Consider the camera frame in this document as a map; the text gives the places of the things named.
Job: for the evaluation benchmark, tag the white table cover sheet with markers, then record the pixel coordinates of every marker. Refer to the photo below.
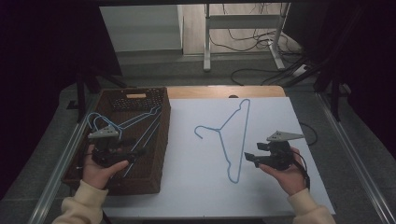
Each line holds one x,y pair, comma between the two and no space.
193,193

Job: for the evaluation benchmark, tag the wooden table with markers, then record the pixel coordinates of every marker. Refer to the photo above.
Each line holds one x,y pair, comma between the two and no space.
202,92

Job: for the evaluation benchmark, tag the white power strip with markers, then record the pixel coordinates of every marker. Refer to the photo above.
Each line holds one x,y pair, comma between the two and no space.
300,70

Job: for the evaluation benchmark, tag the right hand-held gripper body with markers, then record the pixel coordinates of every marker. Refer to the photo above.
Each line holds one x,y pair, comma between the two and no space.
278,155

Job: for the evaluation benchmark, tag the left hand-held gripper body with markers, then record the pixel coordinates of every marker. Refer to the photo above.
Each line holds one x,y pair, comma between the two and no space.
107,155

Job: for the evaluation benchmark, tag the white metal desk frame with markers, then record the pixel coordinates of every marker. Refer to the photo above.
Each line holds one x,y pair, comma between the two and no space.
243,21

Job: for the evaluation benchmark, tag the person's left hand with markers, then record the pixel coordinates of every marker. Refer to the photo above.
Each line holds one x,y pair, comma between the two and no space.
96,174

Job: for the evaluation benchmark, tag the brown woven basket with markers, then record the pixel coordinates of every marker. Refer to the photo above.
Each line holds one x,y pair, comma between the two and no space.
146,174

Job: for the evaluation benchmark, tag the white cabinet panel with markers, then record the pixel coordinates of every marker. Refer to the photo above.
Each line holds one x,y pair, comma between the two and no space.
140,28

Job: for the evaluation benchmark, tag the person's right hand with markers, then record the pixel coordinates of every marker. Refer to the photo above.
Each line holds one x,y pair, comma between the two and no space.
289,180

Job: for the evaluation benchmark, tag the black metal stand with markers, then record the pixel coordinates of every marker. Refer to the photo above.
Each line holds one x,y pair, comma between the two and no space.
334,77
82,93

